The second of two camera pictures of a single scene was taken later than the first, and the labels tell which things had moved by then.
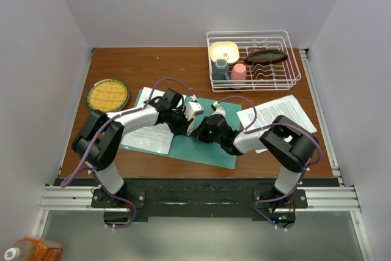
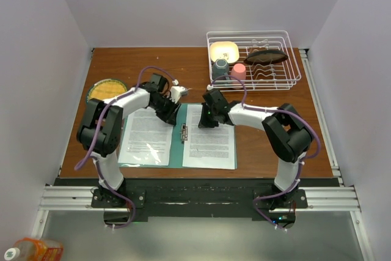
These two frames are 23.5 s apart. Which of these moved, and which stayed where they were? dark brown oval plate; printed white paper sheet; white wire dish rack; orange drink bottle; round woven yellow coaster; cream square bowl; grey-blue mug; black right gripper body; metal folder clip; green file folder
Moved: black right gripper body; green file folder; printed white paper sheet; metal folder clip
Stayed: orange drink bottle; cream square bowl; dark brown oval plate; grey-blue mug; round woven yellow coaster; white wire dish rack
